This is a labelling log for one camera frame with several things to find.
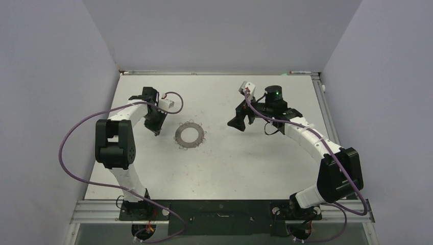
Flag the red white marker pen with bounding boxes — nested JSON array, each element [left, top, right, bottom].
[[289, 71, 312, 75]]

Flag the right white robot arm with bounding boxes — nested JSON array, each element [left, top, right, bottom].
[[227, 82, 367, 218]]

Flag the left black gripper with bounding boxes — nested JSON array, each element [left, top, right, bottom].
[[143, 108, 167, 135]]

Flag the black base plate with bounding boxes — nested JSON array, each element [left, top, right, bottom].
[[117, 200, 322, 239]]

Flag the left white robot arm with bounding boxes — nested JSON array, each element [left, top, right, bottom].
[[95, 87, 174, 219]]

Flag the aluminium frame rail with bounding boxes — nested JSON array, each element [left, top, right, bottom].
[[311, 72, 375, 223]]

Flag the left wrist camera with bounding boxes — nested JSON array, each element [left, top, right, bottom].
[[158, 98, 175, 111]]

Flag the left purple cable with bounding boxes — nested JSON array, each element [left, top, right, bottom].
[[58, 91, 187, 244]]

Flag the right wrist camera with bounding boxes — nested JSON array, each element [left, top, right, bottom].
[[238, 81, 256, 100]]

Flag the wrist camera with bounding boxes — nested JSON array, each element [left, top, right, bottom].
[[238, 81, 256, 100], [158, 98, 175, 111]]

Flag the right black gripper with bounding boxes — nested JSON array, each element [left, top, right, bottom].
[[228, 93, 274, 131]]

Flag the metal perforated ring plate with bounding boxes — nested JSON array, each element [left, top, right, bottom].
[[174, 120, 207, 150]]

